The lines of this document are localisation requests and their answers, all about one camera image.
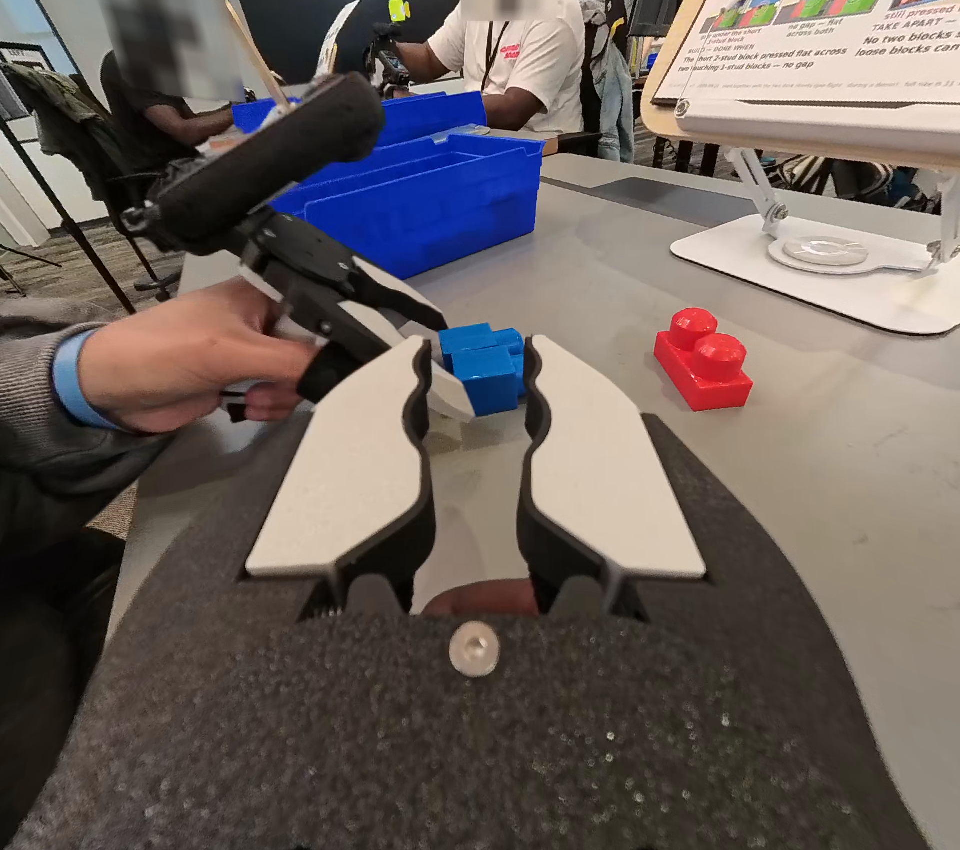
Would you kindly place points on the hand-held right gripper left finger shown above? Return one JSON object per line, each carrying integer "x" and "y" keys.
{"x": 337, "y": 490}

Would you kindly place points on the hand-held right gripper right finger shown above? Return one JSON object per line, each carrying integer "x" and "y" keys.
{"x": 615, "y": 490}

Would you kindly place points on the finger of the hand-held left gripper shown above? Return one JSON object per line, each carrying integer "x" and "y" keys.
{"x": 375, "y": 325}
{"x": 390, "y": 288}

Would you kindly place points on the blue plastic bin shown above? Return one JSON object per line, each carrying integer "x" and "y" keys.
{"x": 427, "y": 115}
{"x": 450, "y": 228}

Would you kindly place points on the blue one-stud building block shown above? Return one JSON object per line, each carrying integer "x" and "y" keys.
{"x": 469, "y": 336}
{"x": 487, "y": 378}

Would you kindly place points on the red two-stud building block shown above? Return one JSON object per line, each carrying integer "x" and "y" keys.
{"x": 705, "y": 378}

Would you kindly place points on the person's left forearm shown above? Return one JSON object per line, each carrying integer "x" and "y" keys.
{"x": 37, "y": 460}

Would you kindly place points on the person's left hand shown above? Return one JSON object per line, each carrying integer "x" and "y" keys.
{"x": 187, "y": 355}

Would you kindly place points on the wooden board document stand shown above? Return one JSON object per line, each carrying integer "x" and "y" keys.
{"x": 255, "y": 55}

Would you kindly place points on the black chair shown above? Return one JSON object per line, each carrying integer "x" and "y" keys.
{"x": 120, "y": 205}

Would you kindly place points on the yellow green tag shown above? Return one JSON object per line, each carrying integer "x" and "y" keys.
{"x": 399, "y": 8}

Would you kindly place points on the olive green jacket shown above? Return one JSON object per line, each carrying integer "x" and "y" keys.
{"x": 60, "y": 108}

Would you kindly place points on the black framed marker sign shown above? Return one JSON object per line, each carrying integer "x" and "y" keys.
{"x": 22, "y": 78}

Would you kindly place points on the white document stand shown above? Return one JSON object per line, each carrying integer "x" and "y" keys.
{"x": 825, "y": 280}

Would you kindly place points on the person's own dark clothing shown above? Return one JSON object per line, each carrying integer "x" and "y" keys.
{"x": 45, "y": 677}

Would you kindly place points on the black white striped bag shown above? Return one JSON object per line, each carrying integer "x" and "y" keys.
{"x": 806, "y": 175}

